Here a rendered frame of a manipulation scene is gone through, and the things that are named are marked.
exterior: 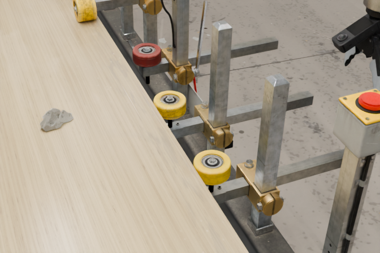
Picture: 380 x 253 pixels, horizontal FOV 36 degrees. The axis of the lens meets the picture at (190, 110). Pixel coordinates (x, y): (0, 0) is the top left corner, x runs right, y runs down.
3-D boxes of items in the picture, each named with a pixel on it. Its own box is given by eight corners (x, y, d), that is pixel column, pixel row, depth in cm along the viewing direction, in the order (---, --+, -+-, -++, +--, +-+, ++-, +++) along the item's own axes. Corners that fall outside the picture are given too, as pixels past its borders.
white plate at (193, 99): (176, 91, 184) (176, 64, 178) (210, 140, 164) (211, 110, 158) (174, 92, 183) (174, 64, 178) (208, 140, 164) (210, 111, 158)
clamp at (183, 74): (176, 60, 176) (176, 45, 173) (194, 83, 166) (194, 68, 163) (159, 64, 174) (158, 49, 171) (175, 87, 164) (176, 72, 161)
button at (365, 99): (373, 97, 91) (375, 88, 90) (389, 112, 88) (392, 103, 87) (352, 103, 89) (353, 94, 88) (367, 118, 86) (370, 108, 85)
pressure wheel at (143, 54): (156, 73, 174) (155, 39, 168) (165, 87, 168) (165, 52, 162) (130, 78, 172) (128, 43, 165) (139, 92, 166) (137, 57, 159)
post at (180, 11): (182, 118, 180) (184, -32, 152) (187, 125, 177) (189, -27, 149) (172, 121, 178) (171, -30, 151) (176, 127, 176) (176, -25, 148)
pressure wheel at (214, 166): (199, 183, 136) (200, 144, 129) (232, 191, 134) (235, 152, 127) (187, 206, 130) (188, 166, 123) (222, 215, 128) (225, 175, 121)
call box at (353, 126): (366, 127, 96) (376, 87, 92) (394, 152, 91) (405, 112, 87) (330, 136, 94) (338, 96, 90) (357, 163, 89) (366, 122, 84)
